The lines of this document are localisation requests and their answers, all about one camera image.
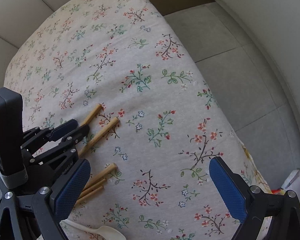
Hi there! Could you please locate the wooden chopstick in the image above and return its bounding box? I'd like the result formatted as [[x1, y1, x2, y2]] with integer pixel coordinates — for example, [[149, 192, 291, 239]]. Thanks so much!
[[82, 178, 107, 192], [80, 103, 102, 126], [75, 186, 104, 205], [78, 117, 119, 158], [89, 163, 117, 184]]

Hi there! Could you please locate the white plastic spoon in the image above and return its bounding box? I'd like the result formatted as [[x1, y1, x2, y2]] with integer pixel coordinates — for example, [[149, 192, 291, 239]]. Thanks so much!
[[62, 219, 126, 240]]

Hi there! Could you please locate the floral tablecloth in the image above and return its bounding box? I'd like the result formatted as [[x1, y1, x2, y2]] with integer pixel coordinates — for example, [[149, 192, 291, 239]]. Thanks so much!
[[4, 0, 269, 239]]

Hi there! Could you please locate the black camera box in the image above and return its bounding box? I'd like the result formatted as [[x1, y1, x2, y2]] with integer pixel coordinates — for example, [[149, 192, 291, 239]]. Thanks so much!
[[0, 87, 28, 189]]

